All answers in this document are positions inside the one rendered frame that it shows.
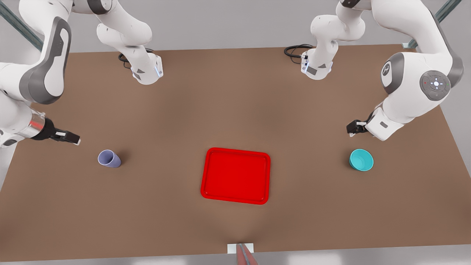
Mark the silver frame post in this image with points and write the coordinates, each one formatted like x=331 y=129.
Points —
x=434 y=20
x=22 y=27
x=243 y=254

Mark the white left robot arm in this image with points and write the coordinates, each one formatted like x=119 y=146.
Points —
x=412 y=73

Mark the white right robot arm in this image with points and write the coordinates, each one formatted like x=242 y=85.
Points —
x=44 y=70

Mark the teal bowl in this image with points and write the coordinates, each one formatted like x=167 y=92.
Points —
x=361 y=159

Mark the lavender cup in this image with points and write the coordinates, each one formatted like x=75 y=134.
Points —
x=109 y=158

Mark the red tray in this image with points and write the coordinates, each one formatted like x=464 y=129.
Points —
x=235 y=176

